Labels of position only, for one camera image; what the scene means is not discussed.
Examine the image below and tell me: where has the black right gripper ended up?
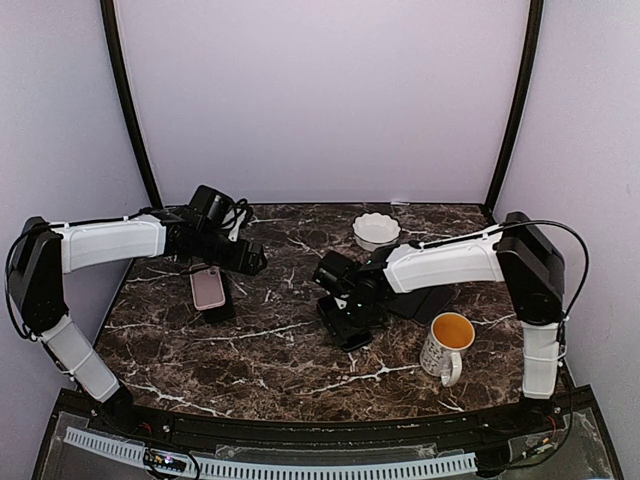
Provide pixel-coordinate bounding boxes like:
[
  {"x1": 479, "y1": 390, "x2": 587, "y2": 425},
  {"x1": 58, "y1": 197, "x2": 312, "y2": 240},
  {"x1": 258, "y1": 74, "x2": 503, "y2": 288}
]
[{"x1": 322, "y1": 296, "x2": 386, "y2": 346}]

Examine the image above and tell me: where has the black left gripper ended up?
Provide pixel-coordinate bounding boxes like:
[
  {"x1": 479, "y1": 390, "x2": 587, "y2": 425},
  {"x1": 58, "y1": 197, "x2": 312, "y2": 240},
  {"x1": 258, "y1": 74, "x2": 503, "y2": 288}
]
[{"x1": 195, "y1": 227, "x2": 268, "y2": 277}]

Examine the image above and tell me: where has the pink phone dark screen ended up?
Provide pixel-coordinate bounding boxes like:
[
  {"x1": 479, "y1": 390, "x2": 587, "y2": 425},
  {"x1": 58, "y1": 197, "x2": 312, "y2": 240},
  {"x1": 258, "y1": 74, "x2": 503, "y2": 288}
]
[{"x1": 339, "y1": 332, "x2": 373, "y2": 353}]

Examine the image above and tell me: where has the pink phone case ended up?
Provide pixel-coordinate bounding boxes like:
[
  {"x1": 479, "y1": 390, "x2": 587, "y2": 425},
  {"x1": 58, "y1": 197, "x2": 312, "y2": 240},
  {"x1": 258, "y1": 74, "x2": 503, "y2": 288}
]
[{"x1": 190, "y1": 267, "x2": 226, "y2": 311}]

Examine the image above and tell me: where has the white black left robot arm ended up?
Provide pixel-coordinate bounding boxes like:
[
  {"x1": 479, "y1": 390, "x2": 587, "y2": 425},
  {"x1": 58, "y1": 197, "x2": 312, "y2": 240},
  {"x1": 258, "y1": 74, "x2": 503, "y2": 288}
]
[{"x1": 5, "y1": 207, "x2": 267, "y2": 436}]

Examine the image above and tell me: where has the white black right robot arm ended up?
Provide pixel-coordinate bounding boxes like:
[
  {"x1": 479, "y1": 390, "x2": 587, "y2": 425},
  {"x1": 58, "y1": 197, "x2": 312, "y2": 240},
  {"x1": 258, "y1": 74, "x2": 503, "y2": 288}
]
[{"x1": 312, "y1": 211, "x2": 585, "y2": 434}]

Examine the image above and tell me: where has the black phone in stack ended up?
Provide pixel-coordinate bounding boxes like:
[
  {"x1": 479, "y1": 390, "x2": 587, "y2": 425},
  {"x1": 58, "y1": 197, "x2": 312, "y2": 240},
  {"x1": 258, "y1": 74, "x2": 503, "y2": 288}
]
[{"x1": 384, "y1": 289, "x2": 431, "y2": 319}]

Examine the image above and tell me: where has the white scalloped bowl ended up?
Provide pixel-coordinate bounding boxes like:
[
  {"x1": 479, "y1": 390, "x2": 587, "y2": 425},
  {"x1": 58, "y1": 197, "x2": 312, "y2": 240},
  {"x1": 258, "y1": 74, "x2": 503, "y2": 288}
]
[{"x1": 352, "y1": 212, "x2": 401, "y2": 252}]

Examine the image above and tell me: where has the white mug orange inside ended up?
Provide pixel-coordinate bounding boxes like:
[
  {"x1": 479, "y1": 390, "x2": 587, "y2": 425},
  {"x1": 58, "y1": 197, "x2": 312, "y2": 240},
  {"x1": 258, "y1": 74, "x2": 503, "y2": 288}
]
[{"x1": 419, "y1": 312, "x2": 476, "y2": 388}]

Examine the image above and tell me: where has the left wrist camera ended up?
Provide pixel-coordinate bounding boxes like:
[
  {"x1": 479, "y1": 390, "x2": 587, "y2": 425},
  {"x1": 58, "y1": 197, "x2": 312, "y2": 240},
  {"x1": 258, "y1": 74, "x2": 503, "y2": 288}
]
[{"x1": 188, "y1": 185, "x2": 253, "y2": 242}]

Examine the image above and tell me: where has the black front rail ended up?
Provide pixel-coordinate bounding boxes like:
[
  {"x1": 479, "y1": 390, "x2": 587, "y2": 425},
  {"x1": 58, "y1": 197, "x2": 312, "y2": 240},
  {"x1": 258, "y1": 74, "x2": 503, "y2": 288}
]
[{"x1": 49, "y1": 389, "x2": 596, "y2": 454}]

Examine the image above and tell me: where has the white slotted cable duct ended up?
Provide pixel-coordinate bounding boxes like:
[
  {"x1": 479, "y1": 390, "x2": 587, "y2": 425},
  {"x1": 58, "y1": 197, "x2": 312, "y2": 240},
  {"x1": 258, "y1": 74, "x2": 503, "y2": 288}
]
[{"x1": 63, "y1": 427, "x2": 478, "y2": 479}]

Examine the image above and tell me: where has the black left frame post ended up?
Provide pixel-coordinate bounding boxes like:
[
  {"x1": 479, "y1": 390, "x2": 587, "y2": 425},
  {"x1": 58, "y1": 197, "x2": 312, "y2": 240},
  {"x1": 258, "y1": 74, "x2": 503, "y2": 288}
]
[{"x1": 99, "y1": 0, "x2": 162, "y2": 208}]

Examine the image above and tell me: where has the black frame post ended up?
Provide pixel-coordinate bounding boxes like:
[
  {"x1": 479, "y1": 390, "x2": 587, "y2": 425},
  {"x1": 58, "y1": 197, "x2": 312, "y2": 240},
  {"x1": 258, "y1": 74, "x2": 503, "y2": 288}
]
[
  {"x1": 483, "y1": 0, "x2": 544, "y2": 217},
  {"x1": 99, "y1": 0, "x2": 162, "y2": 208}
]

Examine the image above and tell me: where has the black right frame post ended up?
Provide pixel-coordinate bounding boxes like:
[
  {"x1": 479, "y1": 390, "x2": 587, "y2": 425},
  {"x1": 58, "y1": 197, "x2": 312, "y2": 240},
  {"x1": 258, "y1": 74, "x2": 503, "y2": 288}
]
[{"x1": 483, "y1": 0, "x2": 544, "y2": 217}]

